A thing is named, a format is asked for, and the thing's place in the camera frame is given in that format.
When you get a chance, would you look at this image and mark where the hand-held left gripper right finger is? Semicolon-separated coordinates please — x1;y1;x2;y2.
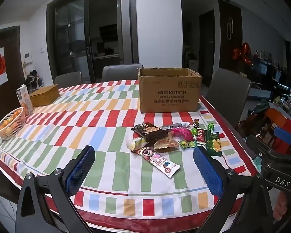
193;146;274;233

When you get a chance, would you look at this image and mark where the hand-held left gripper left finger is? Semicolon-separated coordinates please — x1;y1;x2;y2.
15;146;95;233

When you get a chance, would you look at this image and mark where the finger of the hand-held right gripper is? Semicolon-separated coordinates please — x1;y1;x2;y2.
247;126;291;162

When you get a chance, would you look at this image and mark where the brown cardboard box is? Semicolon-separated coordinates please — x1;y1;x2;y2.
138;67;203;114

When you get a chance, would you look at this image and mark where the person's right hand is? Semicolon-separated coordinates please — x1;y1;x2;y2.
273;190;291;224

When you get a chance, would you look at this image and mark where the orange plastic seat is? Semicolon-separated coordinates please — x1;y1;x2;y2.
264;107;291;154

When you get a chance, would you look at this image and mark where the green chip packet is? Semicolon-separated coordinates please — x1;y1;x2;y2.
206;131;221;156

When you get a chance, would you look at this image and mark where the yellow green candy wrapper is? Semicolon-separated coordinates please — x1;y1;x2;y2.
179;139;196;149

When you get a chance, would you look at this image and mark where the small red snack packet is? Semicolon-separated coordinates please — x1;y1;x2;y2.
196;129;207;144

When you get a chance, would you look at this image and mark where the colourful striped tablecloth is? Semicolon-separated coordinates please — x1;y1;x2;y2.
0;78;260;226

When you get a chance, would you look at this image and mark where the pink bear candy wrapper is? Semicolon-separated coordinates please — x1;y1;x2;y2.
135;146;181;179

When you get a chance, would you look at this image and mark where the silver snack wrapper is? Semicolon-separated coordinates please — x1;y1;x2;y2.
162;122;191;130

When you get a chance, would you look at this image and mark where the dark brown snack packet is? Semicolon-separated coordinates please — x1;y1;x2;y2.
145;129;172;143

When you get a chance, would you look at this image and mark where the black piano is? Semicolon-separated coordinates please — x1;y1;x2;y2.
252;56;291;97

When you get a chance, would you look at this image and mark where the grey dining chair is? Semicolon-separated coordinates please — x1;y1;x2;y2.
102;64;143;83
55;71;82;88
205;68;252;127

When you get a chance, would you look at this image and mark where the black snack packet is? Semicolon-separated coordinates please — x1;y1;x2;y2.
132;122;160;139

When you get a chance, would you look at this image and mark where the white plastic basket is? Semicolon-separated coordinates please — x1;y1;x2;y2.
0;107;27;141

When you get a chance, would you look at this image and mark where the woven wicker box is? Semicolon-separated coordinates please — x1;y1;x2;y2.
29;84;61;107

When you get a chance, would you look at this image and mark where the pile of oranges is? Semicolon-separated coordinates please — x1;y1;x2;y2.
0;109;25;136

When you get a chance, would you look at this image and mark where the juice carton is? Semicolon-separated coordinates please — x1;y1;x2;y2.
16;84;35;116

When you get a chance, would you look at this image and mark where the red foil balloon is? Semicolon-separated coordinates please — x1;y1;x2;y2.
233;42;254;66

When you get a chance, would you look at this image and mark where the white small shelf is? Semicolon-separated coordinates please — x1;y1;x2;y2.
28;76;45;90

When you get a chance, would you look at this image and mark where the wooden cabinet door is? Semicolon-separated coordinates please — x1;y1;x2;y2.
218;0;243;73

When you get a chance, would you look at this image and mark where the black white plush toy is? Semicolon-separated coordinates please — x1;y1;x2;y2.
24;70;39;88

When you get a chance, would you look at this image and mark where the sliding glass door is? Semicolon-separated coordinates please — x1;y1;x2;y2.
46;0;139;84

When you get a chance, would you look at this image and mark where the dark wooden door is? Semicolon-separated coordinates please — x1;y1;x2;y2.
0;25;27;124

